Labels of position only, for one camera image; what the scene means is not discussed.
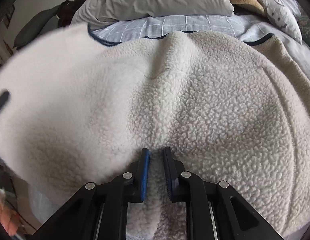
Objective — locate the green coral pattern cushion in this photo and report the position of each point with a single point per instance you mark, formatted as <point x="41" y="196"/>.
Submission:
<point x="304" y="25"/>

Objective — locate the light blue checked duvet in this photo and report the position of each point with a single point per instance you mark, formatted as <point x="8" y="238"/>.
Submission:
<point x="248" y="28"/>

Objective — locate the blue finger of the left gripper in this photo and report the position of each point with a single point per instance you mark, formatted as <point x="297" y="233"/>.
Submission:
<point x="4" y="97"/>

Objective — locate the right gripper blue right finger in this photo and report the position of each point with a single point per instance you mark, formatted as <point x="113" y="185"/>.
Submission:
<point x="213" y="210"/>

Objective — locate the grey patterned pillow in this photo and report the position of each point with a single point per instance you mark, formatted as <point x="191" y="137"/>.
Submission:
<point x="281" y="16"/>

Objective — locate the white fleece jacket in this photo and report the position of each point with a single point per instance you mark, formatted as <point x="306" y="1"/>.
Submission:
<point x="81" y="110"/>

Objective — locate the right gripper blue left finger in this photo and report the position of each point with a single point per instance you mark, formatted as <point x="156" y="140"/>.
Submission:
<point x="99" y="211"/>

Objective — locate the person's left hand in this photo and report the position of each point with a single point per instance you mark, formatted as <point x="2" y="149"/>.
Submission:
<point x="9" y="219"/>

